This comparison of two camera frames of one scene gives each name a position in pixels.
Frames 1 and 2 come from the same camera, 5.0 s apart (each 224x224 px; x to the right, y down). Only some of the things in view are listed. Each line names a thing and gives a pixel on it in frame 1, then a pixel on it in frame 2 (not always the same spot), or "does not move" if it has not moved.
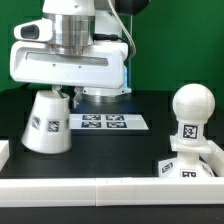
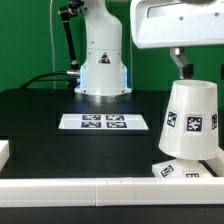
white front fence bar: [111, 192] does not move
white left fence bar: [4, 152] does not move
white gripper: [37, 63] to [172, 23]
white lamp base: [189, 163] does not move
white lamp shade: [48, 130] to [190, 129]
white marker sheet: [107, 122] does not move
